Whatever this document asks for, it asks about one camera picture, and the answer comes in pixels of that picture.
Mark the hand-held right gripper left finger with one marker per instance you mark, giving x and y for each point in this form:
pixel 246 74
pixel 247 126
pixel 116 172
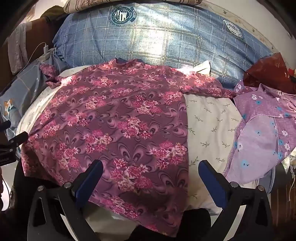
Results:
pixel 89 183

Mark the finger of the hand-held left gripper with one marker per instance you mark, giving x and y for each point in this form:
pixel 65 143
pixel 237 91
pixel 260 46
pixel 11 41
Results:
pixel 5 125
pixel 19 138

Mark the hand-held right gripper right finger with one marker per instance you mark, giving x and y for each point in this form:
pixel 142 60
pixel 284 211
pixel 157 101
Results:
pixel 214 184

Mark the maroon floral shirt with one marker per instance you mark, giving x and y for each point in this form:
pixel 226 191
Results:
pixel 115 115

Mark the light blue cartoon bedsheet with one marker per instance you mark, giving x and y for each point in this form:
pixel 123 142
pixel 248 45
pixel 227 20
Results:
pixel 25 81

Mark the purple floral garment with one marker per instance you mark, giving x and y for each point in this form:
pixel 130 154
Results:
pixel 254 139

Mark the white leaf-print pillow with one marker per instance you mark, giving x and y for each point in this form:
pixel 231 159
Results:
pixel 208 120

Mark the brown wooden cabinet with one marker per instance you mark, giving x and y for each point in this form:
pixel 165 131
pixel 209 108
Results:
pixel 284 208

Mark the grey hanging cloth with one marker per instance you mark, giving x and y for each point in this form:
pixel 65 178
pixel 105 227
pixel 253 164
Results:
pixel 17 46

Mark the white charger plug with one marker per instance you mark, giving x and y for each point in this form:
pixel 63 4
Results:
pixel 45 49

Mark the dark red cloth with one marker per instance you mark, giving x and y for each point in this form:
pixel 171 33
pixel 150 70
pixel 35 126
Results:
pixel 266 71

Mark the beige floral blanket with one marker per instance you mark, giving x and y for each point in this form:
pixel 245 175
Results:
pixel 76 5

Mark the blue plaid quilt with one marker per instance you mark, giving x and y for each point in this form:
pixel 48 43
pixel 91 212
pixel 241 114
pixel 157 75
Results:
pixel 161 34

